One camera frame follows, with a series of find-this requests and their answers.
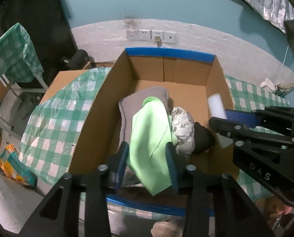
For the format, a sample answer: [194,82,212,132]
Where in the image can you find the green checkered tablecloth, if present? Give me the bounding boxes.
[20,67,290,221]

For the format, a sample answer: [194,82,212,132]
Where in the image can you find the beige power plug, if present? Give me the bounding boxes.
[154,36,161,43]

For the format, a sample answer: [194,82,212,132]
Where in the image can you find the silver foil sheet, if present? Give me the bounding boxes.
[244,0,294,33]

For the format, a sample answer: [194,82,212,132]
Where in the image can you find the black cloth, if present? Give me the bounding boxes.
[193,122,215,155]

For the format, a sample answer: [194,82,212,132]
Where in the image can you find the orange teal package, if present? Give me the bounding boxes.
[0,144,37,187]

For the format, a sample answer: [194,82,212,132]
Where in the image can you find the cardboard box blue edges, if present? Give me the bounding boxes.
[69,47,239,216]

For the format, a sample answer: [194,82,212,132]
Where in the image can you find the white wall socket strip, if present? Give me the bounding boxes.
[126,29,178,43]

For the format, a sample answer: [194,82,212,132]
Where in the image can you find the patterned white cloth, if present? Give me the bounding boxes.
[171,106,195,156]

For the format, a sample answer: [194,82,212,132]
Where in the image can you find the checkered cloth on rack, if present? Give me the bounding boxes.
[0,23,44,84]

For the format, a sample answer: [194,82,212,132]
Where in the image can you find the black cylinder object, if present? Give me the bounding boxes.
[60,49,89,70]

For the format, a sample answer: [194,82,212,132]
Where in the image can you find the grey cloth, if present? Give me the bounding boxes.
[118,86,170,155]

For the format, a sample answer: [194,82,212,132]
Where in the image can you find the white shoe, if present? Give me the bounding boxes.
[151,221,183,237]

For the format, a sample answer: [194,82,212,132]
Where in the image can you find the light green cloth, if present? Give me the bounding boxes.
[127,96,178,196]

